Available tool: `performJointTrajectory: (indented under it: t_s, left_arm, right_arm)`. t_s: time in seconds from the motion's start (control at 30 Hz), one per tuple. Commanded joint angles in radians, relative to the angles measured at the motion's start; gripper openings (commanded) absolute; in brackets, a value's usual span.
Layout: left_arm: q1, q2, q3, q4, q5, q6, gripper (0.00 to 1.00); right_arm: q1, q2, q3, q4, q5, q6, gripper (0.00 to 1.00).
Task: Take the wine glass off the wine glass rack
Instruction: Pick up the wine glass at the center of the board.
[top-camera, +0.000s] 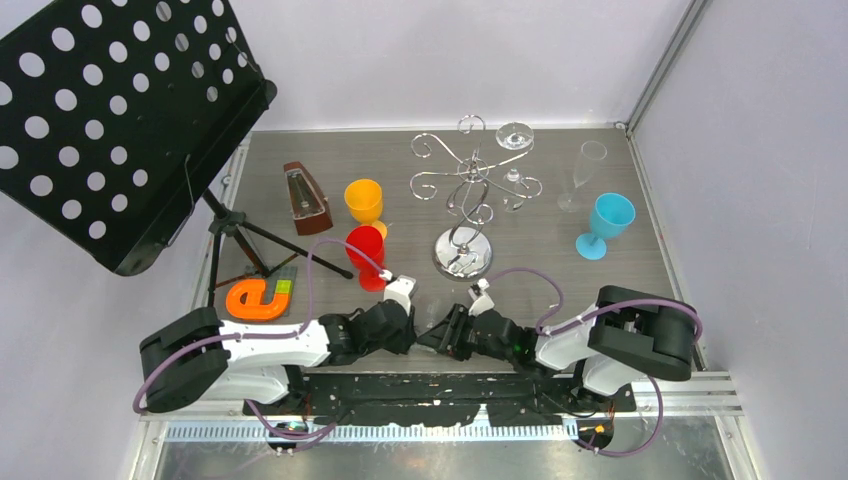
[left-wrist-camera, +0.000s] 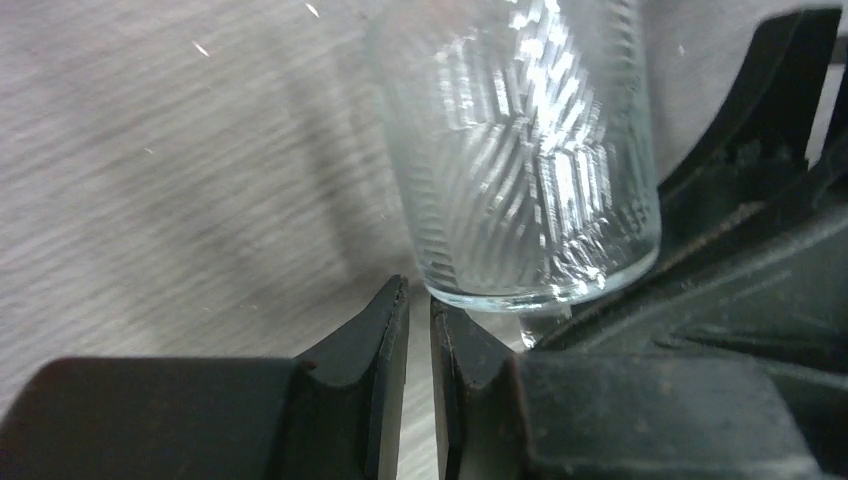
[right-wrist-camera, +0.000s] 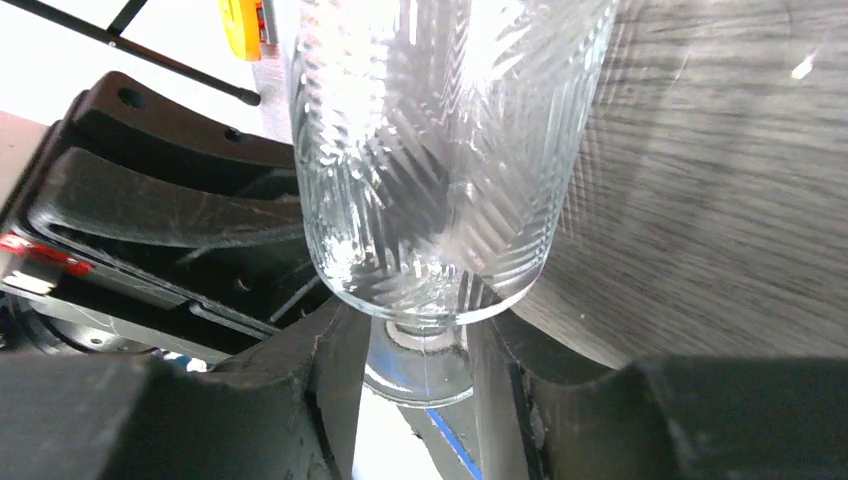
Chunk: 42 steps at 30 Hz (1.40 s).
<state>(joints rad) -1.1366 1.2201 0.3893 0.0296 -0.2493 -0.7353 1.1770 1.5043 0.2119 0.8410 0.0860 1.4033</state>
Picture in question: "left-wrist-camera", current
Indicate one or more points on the clear wine glass front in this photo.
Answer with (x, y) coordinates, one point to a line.
(520, 136)

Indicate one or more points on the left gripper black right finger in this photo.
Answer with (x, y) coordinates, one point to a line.
(501, 414)

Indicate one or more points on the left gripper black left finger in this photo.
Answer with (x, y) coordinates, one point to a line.
(332, 412)

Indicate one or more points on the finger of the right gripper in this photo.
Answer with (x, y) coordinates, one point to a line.
(754, 262)

